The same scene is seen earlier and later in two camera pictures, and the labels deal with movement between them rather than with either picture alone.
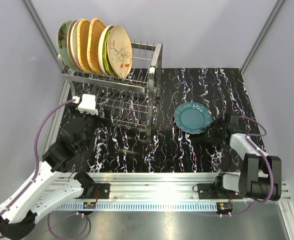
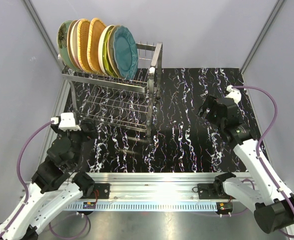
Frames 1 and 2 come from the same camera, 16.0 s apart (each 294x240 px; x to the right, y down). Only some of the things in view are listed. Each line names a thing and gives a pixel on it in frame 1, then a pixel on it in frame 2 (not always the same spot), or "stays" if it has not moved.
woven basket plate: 95,25 stays
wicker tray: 82,44 stays
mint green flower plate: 61,43 stays
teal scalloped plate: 192,117 → 125,52
